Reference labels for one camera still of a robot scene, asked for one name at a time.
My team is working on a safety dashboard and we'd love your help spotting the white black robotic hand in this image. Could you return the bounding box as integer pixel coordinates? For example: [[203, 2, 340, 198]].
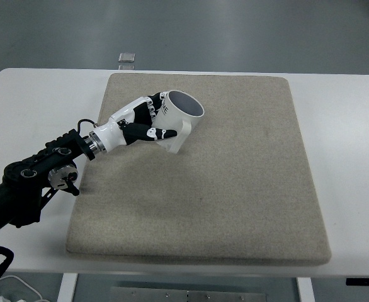
[[89, 91, 178, 152]]

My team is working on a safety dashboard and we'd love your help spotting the white HOME mug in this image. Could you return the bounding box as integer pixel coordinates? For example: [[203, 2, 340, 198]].
[[152, 90, 205, 154]]

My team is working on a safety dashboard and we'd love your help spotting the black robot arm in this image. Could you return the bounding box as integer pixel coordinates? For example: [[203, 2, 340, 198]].
[[0, 119, 97, 229]]

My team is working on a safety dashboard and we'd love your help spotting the silver floor socket box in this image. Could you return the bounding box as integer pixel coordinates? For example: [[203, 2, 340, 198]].
[[118, 52, 135, 70]]

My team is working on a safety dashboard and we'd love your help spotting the beige fabric mat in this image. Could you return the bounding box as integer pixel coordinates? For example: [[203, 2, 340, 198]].
[[66, 73, 331, 266]]

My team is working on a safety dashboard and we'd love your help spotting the left white table leg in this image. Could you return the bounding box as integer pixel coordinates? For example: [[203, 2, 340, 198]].
[[57, 273, 78, 302]]

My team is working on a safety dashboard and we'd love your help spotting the white table leg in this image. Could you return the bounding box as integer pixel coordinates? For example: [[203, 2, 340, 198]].
[[57, 273, 78, 302], [297, 277, 315, 302]]

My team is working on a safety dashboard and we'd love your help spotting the right white table leg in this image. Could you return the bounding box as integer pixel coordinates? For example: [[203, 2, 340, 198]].
[[297, 277, 315, 302]]

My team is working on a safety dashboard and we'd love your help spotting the black desk control panel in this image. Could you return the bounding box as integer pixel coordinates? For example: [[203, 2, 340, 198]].
[[346, 278, 369, 286]]

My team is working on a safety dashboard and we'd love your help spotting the white cable on floor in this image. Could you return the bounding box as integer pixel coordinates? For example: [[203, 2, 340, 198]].
[[0, 274, 47, 302]]

